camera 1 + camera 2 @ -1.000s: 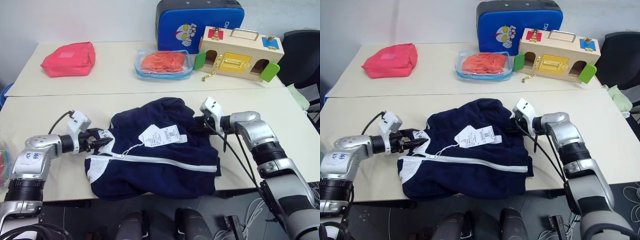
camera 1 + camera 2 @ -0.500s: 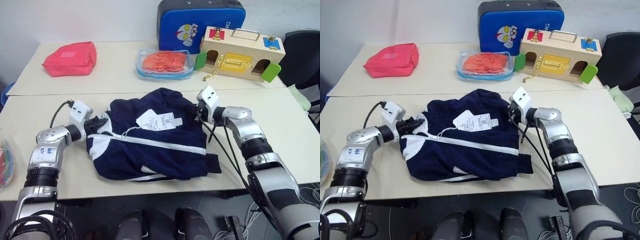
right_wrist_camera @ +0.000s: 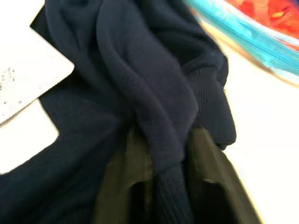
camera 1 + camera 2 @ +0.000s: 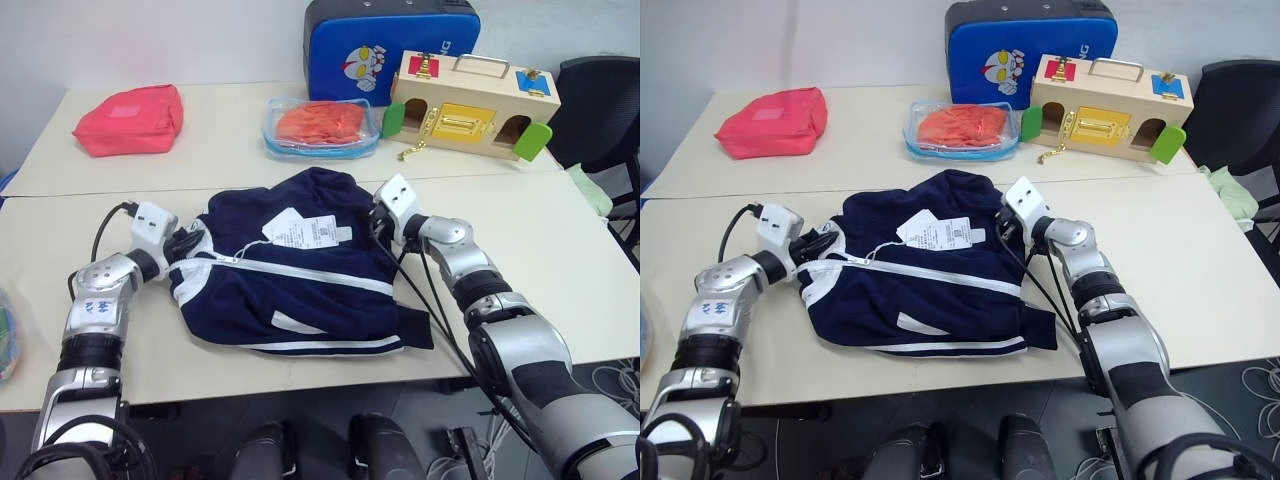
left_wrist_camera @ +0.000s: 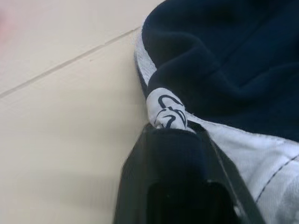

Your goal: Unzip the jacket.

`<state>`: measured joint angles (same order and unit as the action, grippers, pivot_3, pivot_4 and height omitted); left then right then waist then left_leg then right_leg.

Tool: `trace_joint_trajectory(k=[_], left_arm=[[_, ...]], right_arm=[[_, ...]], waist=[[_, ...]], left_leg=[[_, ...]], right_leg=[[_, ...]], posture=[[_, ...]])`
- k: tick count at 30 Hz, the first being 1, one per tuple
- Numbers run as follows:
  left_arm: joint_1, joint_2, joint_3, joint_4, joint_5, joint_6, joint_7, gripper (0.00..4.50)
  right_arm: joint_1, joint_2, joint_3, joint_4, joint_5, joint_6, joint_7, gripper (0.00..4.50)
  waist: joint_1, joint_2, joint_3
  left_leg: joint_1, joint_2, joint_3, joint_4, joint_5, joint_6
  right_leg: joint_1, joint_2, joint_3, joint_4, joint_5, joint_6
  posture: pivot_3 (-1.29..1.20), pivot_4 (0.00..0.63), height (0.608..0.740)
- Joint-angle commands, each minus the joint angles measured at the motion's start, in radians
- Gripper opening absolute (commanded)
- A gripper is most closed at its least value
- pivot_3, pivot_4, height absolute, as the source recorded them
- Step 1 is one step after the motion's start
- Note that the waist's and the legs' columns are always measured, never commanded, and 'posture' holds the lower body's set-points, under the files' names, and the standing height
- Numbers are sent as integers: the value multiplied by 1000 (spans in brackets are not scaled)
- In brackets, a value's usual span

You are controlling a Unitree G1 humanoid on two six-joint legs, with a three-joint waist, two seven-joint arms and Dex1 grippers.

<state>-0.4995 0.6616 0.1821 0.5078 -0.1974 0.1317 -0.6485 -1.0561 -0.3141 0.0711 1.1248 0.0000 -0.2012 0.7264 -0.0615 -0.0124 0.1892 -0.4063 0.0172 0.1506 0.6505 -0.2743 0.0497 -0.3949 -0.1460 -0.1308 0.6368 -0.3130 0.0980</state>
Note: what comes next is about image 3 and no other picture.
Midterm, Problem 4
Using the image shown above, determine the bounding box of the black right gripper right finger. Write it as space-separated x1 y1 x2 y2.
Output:
181 127 262 224

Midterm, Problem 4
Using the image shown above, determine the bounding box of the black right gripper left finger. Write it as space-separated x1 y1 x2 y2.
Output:
90 128 157 224

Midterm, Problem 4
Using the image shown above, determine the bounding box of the navy blue knit jacket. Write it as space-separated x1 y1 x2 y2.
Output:
0 0 238 224

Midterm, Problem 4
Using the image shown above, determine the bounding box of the white paper card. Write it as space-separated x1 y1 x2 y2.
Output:
0 24 75 126

